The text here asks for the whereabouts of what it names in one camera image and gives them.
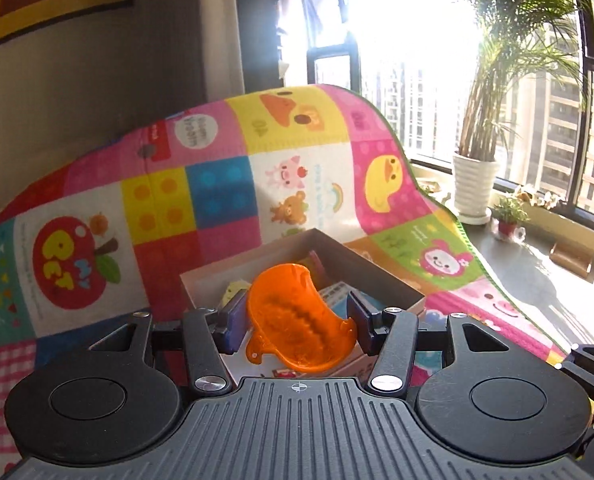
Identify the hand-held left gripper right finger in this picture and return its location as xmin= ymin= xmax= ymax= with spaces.
xmin=346 ymin=291 xmax=515 ymax=395

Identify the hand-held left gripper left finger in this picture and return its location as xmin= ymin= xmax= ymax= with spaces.
xmin=89 ymin=292 xmax=250 ymax=396

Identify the yellow block toy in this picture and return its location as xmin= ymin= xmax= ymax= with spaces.
xmin=222 ymin=281 xmax=253 ymax=311

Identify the blue white wet cotton pack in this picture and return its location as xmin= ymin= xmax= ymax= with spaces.
xmin=318 ymin=282 xmax=383 ymax=323

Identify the orange plastic capsule half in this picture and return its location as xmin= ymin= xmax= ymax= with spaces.
xmin=244 ymin=261 xmax=358 ymax=375

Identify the pink cardboard box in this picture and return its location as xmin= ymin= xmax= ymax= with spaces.
xmin=179 ymin=227 xmax=425 ymax=380

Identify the grey window sill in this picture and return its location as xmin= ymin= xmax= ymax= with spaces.
xmin=412 ymin=160 xmax=594 ymax=356

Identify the brown wooden stand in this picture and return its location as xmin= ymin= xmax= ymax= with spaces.
xmin=548 ymin=241 xmax=594 ymax=278

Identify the colourful cartoon play mat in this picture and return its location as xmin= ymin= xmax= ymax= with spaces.
xmin=0 ymin=84 xmax=570 ymax=466

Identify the small plant red pot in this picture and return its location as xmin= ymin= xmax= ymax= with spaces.
xmin=492 ymin=195 xmax=530 ymax=241

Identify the small flowering plant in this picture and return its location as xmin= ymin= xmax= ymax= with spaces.
xmin=514 ymin=184 xmax=565 ymax=211

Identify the potted palm white pot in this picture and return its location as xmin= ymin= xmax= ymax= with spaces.
xmin=447 ymin=0 xmax=594 ymax=226

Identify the black window frame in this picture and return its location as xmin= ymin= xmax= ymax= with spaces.
xmin=274 ymin=0 xmax=594 ymax=233

